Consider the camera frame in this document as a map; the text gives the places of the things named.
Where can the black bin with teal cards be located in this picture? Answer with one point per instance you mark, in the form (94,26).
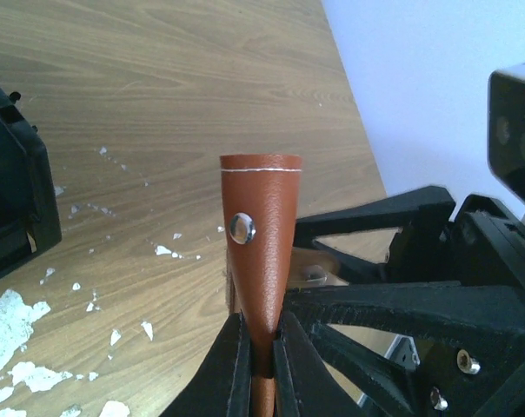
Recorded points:
(29,219)

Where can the brown leather card holder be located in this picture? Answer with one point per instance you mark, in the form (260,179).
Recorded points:
(260,195)

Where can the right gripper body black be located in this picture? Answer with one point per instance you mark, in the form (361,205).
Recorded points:
(483,245)

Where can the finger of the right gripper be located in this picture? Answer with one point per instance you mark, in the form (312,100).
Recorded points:
(421,216)
(446,312)

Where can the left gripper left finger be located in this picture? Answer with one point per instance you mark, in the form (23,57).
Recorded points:
(221,385)

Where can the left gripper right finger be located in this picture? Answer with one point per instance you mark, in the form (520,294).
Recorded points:
(304,386)

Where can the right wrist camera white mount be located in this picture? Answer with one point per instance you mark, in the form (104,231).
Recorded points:
(506,127)

